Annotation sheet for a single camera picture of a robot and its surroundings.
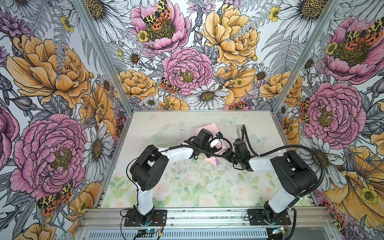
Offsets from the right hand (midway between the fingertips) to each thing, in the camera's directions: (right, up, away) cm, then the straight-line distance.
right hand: (222, 157), depth 96 cm
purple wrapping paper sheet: (-4, 0, -2) cm, 4 cm away
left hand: (-6, +5, -4) cm, 9 cm away
